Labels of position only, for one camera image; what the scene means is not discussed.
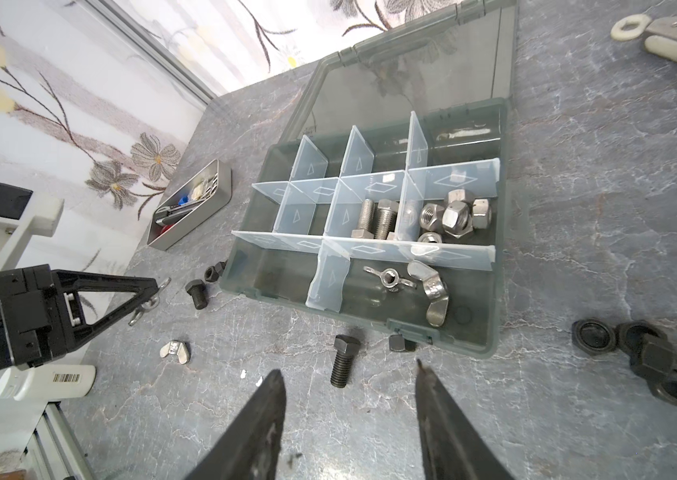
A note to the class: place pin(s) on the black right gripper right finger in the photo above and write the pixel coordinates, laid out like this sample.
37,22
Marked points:
451,447

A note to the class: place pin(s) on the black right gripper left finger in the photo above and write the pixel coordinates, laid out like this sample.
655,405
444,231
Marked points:
250,447

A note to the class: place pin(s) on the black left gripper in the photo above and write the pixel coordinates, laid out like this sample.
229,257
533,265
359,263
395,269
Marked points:
48,314

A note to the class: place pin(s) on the silver wing nut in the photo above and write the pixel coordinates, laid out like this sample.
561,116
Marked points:
391,279
435,289
149,305
178,349

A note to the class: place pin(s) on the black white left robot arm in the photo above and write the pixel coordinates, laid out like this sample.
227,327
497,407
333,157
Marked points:
41,316

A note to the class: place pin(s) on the cluster black hex nuts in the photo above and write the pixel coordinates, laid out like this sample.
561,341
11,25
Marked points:
652,357

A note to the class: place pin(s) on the silver nuts in box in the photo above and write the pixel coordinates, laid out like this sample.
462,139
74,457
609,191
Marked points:
462,215

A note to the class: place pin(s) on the white plastic bottle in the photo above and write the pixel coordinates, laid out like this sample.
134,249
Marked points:
49,383

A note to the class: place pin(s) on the small black nut by box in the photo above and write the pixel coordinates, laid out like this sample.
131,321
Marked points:
399,344

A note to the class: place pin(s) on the black bolt with nut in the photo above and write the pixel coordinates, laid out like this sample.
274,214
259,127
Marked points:
197,291

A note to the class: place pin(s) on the black bolt near box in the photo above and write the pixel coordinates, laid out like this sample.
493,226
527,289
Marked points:
347,349

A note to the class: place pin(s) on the black hex nut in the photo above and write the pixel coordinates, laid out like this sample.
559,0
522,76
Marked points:
214,272

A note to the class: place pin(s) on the metal tray with tools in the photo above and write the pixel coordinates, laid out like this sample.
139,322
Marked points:
204,195

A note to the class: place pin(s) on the silver bolts in box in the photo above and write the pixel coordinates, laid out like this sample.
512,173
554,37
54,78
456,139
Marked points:
377,220

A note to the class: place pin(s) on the green plastic organizer box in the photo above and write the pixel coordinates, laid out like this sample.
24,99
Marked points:
409,115

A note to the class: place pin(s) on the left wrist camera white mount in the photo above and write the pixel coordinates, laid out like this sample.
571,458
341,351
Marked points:
24,214

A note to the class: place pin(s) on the aluminium rail frame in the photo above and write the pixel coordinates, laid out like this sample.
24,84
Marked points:
52,452

